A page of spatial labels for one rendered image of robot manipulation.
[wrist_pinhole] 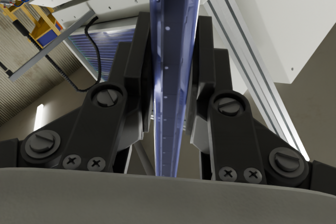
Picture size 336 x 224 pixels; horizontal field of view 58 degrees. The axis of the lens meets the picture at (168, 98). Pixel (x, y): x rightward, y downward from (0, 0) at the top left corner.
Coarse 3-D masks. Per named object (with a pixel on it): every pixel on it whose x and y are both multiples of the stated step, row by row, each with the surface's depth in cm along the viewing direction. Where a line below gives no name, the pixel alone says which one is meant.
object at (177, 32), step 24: (168, 0) 8; (192, 0) 8; (168, 24) 9; (192, 24) 9; (168, 48) 10; (192, 48) 10; (168, 72) 11; (168, 96) 12; (168, 120) 14; (168, 144) 16; (168, 168) 19
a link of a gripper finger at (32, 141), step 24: (144, 24) 11; (120, 48) 11; (144, 48) 10; (120, 72) 10; (144, 72) 9; (144, 96) 10; (72, 120) 9; (144, 120) 11; (24, 144) 8; (48, 144) 8; (120, 144) 10
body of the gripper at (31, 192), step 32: (0, 192) 6; (32, 192) 6; (64, 192) 6; (96, 192) 6; (128, 192) 6; (160, 192) 6; (192, 192) 6; (224, 192) 6; (256, 192) 6; (288, 192) 6; (320, 192) 6
